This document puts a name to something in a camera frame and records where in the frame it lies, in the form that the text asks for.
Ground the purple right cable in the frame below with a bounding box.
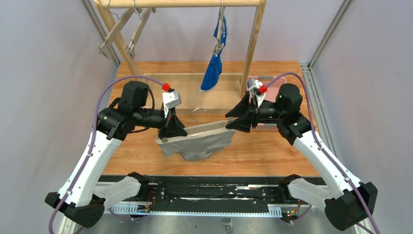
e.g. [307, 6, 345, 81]
[258, 71, 381, 234]

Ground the wooden clip hanger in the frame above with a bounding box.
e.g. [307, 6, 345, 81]
[126, 0, 156, 59]

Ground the blue underwear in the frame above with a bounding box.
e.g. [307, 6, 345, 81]
[200, 17, 228, 93]

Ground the aluminium frame rail right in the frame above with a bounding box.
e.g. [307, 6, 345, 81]
[300, 0, 372, 234]

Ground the empty wooden hanger far left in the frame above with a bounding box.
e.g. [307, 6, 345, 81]
[94, 0, 135, 59]

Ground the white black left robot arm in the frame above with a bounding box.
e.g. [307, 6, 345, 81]
[45, 81, 187, 228]

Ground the pink plastic basket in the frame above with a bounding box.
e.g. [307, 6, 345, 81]
[251, 77, 286, 131]

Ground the wooden clothes rack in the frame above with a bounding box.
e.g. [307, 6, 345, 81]
[93, 0, 266, 115]

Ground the wooden hanger with blue underwear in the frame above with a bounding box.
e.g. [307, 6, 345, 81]
[214, 0, 225, 57]

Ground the purple cable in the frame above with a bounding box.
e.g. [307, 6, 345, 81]
[48, 75, 171, 234]
[258, 71, 381, 234]

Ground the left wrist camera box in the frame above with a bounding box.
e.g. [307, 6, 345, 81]
[162, 90, 182, 118]

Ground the grey underwear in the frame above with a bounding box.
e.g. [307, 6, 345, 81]
[155, 128, 235, 161]

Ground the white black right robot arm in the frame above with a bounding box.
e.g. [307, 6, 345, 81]
[226, 83, 378, 231]

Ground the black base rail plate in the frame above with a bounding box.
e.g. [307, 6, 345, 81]
[107, 175, 308, 218]

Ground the wooden hanger with grey underwear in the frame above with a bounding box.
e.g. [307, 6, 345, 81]
[155, 120, 235, 146]

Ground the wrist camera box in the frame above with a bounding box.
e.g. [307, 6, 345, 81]
[162, 90, 182, 118]
[246, 78, 267, 108]

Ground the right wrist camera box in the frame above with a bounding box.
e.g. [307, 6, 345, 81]
[246, 78, 267, 108]

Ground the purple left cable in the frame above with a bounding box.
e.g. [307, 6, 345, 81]
[48, 75, 171, 234]

